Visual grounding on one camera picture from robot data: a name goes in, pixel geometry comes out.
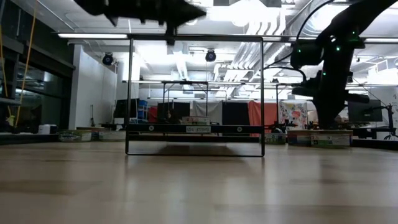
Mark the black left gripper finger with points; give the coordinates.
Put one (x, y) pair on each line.
(186, 14)

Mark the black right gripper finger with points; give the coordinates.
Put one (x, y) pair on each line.
(331, 112)

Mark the silver lid seafood can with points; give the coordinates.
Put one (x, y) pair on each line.
(196, 120)
(331, 140)
(274, 138)
(112, 135)

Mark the gold lid seafood can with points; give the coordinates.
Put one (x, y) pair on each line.
(90, 128)

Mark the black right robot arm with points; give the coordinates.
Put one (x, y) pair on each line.
(357, 18)

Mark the deep gold seafood can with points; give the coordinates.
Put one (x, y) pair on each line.
(74, 136)

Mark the black background monitor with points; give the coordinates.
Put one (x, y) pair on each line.
(126, 108)
(365, 110)

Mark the paint splattered white cloth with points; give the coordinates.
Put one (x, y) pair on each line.
(293, 113)

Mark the round black ceiling speaker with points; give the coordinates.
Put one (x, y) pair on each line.
(108, 59)
(210, 56)

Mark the long ceiling light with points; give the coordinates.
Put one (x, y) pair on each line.
(381, 40)
(92, 36)

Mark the orange red curtain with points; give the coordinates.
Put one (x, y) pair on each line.
(262, 116)

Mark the black curtain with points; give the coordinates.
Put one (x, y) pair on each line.
(173, 111)
(235, 112)

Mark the grey curtain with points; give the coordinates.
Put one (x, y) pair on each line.
(206, 110)

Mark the blue storage bin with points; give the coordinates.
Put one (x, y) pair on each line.
(143, 109)

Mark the red cabinet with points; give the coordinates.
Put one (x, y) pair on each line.
(152, 114)

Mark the white box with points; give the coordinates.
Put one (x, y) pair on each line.
(47, 129)

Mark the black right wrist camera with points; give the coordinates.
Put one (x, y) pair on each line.
(306, 55)

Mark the wooden shelf with black frame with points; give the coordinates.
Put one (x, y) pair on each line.
(217, 128)

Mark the black aluminium table frame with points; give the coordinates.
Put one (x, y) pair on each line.
(31, 139)

